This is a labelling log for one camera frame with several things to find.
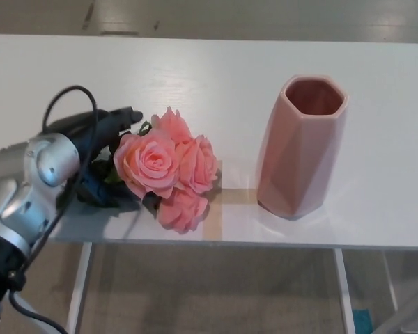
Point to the thin white table leg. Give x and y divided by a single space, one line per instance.
391 282

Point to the pink artificial rose bouquet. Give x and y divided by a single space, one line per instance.
153 160

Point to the teal floor tape patch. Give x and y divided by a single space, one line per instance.
364 318

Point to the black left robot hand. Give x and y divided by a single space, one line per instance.
101 121

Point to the pink faceted ceramic vase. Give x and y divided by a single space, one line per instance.
299 167

